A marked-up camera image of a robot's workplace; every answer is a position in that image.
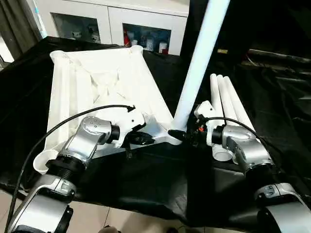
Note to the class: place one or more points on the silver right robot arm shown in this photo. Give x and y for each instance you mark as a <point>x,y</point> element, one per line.
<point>250,150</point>

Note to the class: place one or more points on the pale blue vertical pipe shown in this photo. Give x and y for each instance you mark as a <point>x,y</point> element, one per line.
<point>40,19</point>

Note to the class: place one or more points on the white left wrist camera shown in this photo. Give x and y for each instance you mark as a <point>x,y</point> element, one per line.
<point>132,121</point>

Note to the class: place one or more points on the white plastic table top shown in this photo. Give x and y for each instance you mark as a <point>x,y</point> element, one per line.
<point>109,80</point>

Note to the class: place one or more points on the dark metal pole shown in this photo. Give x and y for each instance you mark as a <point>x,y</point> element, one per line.
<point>279,57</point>

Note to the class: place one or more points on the white glass-door cabinet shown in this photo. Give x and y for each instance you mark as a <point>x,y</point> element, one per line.
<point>111,14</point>

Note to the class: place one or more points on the white plastic table leg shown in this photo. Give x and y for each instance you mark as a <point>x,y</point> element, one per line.
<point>234,102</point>
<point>224,97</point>
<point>199,60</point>
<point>215,97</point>

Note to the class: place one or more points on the red bottle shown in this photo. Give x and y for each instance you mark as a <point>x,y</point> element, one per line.
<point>126,36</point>

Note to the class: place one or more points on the small tan label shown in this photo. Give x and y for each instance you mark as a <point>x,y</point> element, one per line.
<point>222,51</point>

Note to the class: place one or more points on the grey curtain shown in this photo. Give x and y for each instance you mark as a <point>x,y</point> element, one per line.
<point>17,26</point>

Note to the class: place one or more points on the black mat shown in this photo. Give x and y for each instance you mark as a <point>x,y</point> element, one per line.
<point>145,179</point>

